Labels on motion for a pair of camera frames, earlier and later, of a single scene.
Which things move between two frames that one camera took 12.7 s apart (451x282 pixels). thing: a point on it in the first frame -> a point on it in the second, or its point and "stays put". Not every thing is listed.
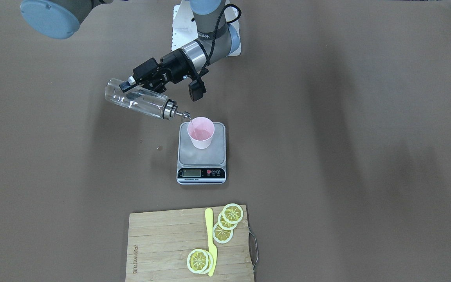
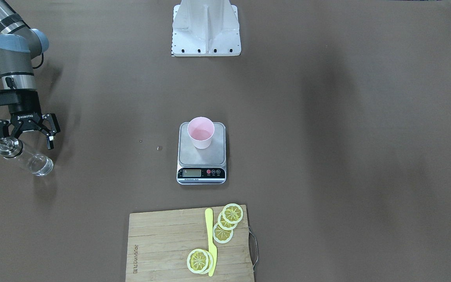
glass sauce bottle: (143, 100) -> (38, 164)
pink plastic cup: (201, 130) stays put
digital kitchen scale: (202, 166) stays put
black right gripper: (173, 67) -> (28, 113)
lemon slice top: (232, 213) stays put
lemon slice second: (223, 224) stays put
